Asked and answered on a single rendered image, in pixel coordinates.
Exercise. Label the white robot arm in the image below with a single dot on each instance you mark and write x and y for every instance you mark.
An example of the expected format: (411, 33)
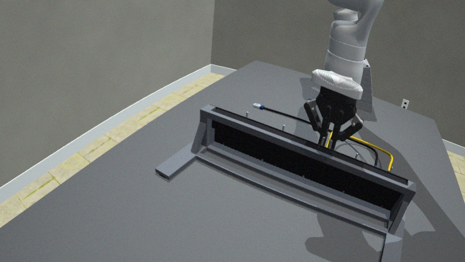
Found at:
(344, 60)

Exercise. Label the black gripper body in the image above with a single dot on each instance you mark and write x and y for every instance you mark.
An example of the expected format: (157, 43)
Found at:
(337, 102)

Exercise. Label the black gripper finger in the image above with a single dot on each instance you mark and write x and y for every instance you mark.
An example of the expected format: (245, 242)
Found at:
(311, 110)
(355, 126)

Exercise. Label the white and blue cable plug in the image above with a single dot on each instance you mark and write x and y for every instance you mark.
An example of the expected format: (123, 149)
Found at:
(258, 106)

